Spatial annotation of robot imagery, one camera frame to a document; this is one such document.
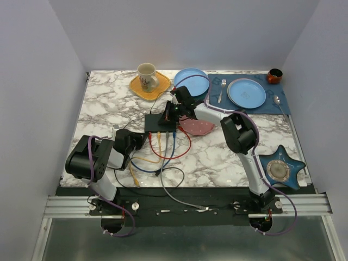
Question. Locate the dark grey network switch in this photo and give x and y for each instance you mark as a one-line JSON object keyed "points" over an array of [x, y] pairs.
{"points": [[157, 123]]}

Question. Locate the blue cloth placemat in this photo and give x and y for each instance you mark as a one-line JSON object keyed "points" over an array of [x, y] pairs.
{"points": [[271, 89]]}

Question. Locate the yellow woven coaster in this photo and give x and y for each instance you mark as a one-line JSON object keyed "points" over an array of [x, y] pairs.
{"points": [[164, 84]]}

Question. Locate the light blue plate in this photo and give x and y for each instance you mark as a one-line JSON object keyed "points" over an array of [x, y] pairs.
{"points": [[194, 79]]}

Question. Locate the aluminium rail frame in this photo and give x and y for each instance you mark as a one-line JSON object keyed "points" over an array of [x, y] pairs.
{"points": [[78, 203]]}

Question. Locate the blue plate on placemat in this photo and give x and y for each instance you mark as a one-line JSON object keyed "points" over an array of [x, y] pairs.
{"points": [[246, 93]]}

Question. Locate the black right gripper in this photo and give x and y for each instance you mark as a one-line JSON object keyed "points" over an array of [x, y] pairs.
{"points": [[168, 118]]}

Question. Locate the silver spoon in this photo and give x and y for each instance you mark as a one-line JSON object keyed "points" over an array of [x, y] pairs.
{"points": [[277, 102]]}

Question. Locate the beige floral mug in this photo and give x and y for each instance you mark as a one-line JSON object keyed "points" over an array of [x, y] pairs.
{"points": [[147, 75]]}

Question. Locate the pink dotted plate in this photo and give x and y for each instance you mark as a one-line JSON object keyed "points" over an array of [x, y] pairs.
{"points": [[195, 127]]}

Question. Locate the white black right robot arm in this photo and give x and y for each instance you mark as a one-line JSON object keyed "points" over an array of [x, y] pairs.
{"points": [[240, 132]]}

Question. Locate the small red-brown bowl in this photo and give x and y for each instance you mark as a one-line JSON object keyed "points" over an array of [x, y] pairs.
{"points": [[274, 76]]}

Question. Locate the blue star-shaped dish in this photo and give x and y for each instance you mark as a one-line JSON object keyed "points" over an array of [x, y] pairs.
{"points": [[280, 168]]}

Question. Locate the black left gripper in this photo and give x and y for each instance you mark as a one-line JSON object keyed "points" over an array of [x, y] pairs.
{"points": [[140, 138]]}

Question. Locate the silver fork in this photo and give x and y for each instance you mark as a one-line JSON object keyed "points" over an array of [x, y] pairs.
{"points": [[223, 84]]}

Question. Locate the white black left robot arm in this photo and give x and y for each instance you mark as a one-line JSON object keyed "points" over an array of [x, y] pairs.
{"points": [[92, 155]]}

